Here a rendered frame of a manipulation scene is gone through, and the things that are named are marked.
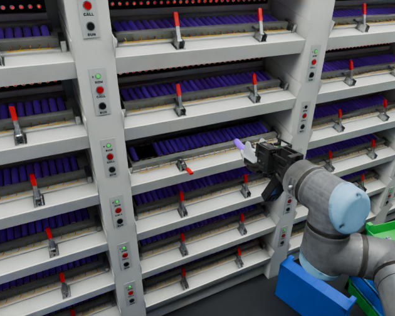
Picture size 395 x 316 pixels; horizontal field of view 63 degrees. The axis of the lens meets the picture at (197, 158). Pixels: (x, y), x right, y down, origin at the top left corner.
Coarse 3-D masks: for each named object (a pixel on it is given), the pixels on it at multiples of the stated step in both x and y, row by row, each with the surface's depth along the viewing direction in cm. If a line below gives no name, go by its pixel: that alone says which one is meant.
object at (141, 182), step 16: (224, 128) 125; (272, 128) 125; (144, 144) 113; (128, 160) 102; (208, 160) 111; (224, 160) 112; (240, 160) 114; (144, 176) 102; (160, 176) 103; (176, 176) 105; (192, 176) 108
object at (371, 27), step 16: (336, 0) 122; (352, 0) 126; (368, 0) 129; (384, 0) 132; (336, 16) 116; (352, 16) 117; (368, 16) 119; (384, 16) 122; (336, 32) 110; (352, 32) 112; (368, 32) 114; (384, 32) 116; (336, 48) 111
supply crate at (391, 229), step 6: (390, 222) 137; (366, 228) 133; (372, 228) 135; (378, 228) 136; (384, 228) 138; (390, 228) 139; (366, 234) 134; (372, 234) 130; (378, 234) 137; (384, 234) 137; (390, 234) 137
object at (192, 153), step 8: (256, 136) 120; (264, 136) 120; (272, 136) 122; (216, 144) 114; (224, 144) 114; (232, 144) 115; (184, 152) 109; (192, 152) 109; (200, 152) 110; (208, 152) 112; (224, 152) 113; (144, 160) 104; (152, 160) 104; (160, 160) 105; (168, 160) 106; (176, 160) 108; (192, 160) 109; (136, 168) 102
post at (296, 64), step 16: (272, 0) 113; (288, 0) 106; (304, 0) 100; (320, 0) 98; (304, 16) 101; (320, 16) 101; (320, 32) 104; (304, 48) 104; (320, 48) 107; (288, 64) 112; (304, 64) 107; (320, 64) 110; (304, 80) 110; (304, 96) 113; (272, 112) 126; (288, 112) 117; (288, 128) 119; (304, 144) 124; (272, 208) 140; (288, 224) 144; (272, 240) 146; (288, 240) 149; (272, 256) 150; (272, 272) 156
